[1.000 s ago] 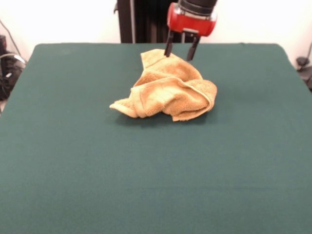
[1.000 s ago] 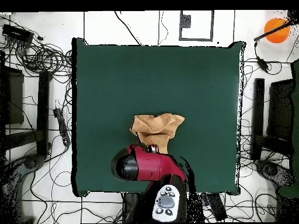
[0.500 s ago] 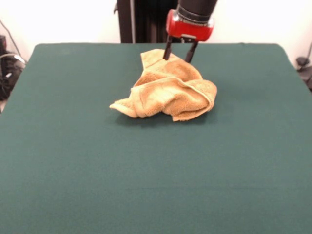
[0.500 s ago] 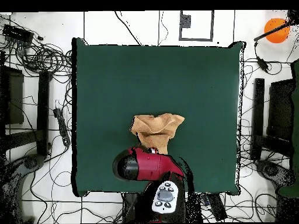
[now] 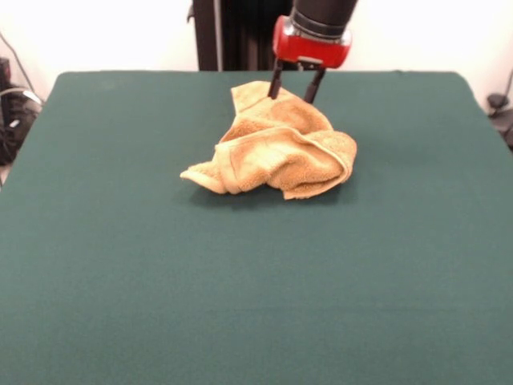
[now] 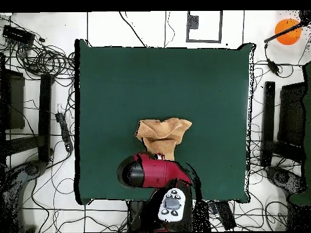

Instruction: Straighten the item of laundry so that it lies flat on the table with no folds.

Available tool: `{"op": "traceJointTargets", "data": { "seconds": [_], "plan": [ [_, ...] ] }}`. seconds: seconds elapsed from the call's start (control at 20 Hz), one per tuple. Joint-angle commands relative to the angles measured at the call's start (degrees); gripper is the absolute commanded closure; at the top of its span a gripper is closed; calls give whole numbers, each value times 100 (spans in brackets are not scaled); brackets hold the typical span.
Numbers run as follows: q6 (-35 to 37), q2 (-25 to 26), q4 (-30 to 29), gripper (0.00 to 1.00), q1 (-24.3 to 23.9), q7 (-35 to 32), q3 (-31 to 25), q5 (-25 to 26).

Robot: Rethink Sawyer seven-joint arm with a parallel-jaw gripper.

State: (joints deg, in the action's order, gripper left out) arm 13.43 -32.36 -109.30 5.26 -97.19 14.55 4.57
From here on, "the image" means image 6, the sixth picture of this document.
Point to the yellow terry towel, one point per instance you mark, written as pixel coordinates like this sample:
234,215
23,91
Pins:
162,136

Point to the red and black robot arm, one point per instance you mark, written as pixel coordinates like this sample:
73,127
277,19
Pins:
158,172

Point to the dark flat panel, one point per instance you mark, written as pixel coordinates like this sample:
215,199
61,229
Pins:
15,102
291,114

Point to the dark green table cloth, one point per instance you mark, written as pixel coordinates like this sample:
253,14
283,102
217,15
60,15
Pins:
145,85

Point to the black power strip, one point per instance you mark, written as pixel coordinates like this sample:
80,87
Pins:
224,214
64,132

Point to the black stand bar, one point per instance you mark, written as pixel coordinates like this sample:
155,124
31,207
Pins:
269,109
45,109

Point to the grey stand base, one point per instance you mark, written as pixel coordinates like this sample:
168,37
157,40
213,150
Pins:
281,177
31,168

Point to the grey square tape outline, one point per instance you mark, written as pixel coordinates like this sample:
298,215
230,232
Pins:
187,26

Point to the black power adapter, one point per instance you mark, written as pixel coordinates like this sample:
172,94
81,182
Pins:
273,66

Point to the black rod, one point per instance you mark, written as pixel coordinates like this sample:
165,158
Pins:
279,35

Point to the orange ball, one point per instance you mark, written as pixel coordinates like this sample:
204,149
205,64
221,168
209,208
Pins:
288,36

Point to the black electronics box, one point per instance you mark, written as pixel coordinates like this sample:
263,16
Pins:
18,35

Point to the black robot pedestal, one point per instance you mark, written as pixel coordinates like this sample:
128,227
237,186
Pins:
136,216

